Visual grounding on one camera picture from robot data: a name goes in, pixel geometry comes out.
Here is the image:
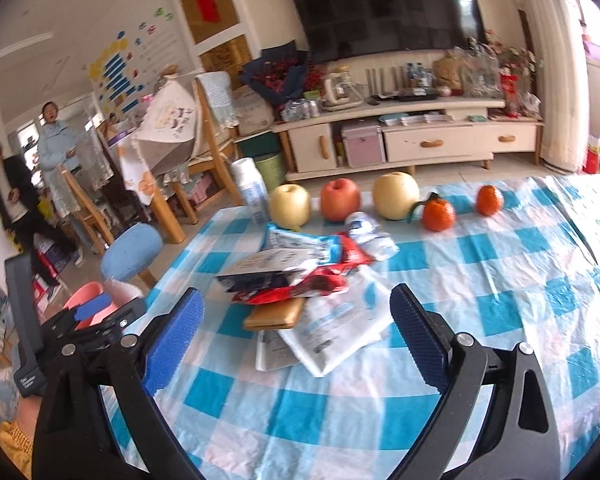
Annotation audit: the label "dark green container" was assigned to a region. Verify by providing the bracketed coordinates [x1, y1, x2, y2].
[236, 132, 281, 160]

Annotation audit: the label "red blue wrapper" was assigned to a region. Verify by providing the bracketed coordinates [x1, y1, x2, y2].
[330, 232, 376, 273]

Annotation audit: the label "white paper sheet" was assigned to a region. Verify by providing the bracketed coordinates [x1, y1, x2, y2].
[255, 329, 301, 372]

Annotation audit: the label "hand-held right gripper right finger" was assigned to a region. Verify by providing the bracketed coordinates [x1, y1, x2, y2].
[389, 284, 566, 480]

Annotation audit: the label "white kettle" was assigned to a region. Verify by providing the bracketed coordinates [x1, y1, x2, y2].
[321, 72, 363, 111]

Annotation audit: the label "silver foil bag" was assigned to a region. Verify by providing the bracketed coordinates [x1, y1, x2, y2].
[275, 265, 396, 378]

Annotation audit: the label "blue white wrapper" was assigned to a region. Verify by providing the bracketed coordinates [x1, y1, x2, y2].
[265, 223, 348, 266]

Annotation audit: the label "cream television cabinet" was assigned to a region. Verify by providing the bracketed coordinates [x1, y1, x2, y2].
[272, 97, 546, 183]

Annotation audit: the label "pink case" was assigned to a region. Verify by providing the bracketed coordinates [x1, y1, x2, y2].
[341, 122, 386, 168]

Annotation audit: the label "small orange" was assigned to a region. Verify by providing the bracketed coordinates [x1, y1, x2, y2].
[475, 185, 504, 217]

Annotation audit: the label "dining table with cloth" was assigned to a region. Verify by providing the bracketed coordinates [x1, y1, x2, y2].
[102, 120, 201, 243]

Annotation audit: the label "white printed cloth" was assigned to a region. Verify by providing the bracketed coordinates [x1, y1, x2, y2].
[130, 77, 201, 171]

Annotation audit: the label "orange with leaf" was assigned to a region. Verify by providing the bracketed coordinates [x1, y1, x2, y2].
[411, 191, 457, 232]

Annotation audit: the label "yellow pear left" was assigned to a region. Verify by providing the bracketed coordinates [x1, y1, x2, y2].
[269, 183, 312, 228]

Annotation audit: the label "wall sticker chart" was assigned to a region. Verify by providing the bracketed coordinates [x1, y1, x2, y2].
[87, 7, 181, 116]

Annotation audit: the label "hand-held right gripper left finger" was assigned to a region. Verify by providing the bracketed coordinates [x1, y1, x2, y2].
[31, 287, 206, 480]

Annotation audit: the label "large yellow pear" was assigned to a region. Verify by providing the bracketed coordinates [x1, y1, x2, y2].
[372, 171, 421, 221]

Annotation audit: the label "dark flat packet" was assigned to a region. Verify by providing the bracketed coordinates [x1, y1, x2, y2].
[215, 248, 321, 293]

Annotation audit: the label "blue stool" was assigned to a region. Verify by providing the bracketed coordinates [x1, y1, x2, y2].
[100, 223, 165, 291]

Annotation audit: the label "brown paper bag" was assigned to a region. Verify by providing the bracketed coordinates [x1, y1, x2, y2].
[432, 55, 463, 92]

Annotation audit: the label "pink bin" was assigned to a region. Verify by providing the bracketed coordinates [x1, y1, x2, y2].
[61, 281, 118, 331]

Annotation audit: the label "person's left forearm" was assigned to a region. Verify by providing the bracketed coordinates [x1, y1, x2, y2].
[0, 395, 43, 478]

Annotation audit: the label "red white wrapper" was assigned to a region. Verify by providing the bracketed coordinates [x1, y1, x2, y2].
[344, 211, 400, 261]

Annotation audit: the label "light green bin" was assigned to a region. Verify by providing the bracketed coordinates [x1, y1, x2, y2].
[252, 152, 287, 193]

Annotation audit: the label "dark wrapped flower bouquet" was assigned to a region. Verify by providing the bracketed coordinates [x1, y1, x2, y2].
[238, 42, 313, 108]

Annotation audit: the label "red bag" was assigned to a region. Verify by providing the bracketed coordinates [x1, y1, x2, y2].
[582, 135, 600, 176]

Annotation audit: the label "wooden chair with towel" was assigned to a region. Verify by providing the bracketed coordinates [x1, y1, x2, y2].
[172, 71, 241, 243]

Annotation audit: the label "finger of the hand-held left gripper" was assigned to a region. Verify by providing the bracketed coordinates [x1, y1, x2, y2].
[42, 295, 147, 348]

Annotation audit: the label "white sack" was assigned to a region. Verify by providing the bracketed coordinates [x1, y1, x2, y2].
[232, 85, 276, 136]

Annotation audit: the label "clear plastic bags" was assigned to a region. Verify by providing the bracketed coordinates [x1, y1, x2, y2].
[447, 40, 503, 98]

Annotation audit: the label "dried flower bunch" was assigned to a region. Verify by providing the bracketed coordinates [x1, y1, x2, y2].
[485, 30, 538, 111]

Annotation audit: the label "black television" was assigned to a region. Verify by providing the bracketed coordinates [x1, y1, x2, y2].
[285, 0, 486, 65]

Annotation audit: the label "red snack wrapper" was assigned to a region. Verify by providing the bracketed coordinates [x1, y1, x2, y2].
[232, 265, 351, 306]

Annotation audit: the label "dark chair with lace cover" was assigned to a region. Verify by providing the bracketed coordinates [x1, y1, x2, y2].
[75, 132, 131, 221]

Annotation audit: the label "pack of water bottles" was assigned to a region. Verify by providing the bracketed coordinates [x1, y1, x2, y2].
[281, 99, 323, 122]

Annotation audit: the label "blue checkered tablecloth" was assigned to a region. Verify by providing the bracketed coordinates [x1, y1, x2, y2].
[102, 172, 600, 480]

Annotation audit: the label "red apple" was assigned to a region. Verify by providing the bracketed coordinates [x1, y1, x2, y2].
[320, 178, 362, 222]

